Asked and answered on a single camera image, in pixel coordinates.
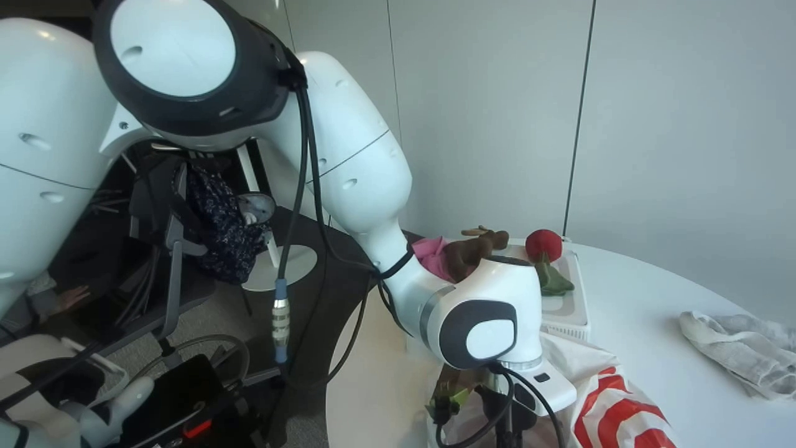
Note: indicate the pink cloth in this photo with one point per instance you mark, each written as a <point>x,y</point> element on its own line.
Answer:
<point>428,253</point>

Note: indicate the green toy pepper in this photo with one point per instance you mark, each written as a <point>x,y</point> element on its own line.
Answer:
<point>451,391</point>

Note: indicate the round white table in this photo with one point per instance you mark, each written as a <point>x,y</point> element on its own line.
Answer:
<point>380,397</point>

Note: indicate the crumpled white cloth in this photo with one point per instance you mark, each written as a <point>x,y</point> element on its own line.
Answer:
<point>757,354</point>

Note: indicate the white styrofoam box basket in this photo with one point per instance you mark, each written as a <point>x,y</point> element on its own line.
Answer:
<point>559,315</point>

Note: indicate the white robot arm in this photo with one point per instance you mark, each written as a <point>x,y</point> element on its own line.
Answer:
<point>206,78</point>

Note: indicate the brown plush toy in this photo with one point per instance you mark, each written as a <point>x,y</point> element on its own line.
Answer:
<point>460,257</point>

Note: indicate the red white plastic bag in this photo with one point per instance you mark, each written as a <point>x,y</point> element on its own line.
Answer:
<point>611,412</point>

